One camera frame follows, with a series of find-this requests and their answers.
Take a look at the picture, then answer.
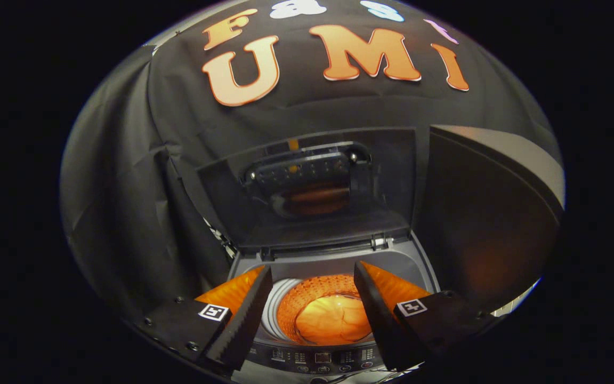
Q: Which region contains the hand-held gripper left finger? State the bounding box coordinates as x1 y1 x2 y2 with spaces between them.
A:
136 265 274 374

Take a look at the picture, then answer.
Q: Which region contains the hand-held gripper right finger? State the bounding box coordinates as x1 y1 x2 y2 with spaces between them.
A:
353 260 499 372

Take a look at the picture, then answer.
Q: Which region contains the yellow polo shirt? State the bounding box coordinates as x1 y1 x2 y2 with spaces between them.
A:
294 293 373 345

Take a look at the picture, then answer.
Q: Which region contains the grey washing machine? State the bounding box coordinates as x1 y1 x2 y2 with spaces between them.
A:
227 232 441 384

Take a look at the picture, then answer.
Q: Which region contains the white panel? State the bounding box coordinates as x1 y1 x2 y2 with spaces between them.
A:
491 277 542 318

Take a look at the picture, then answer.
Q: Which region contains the grey cabinet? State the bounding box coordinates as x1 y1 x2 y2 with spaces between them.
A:
414 124 566 315

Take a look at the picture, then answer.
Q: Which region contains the black backdrop cloth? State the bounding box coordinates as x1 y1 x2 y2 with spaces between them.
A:
61 0 563 326

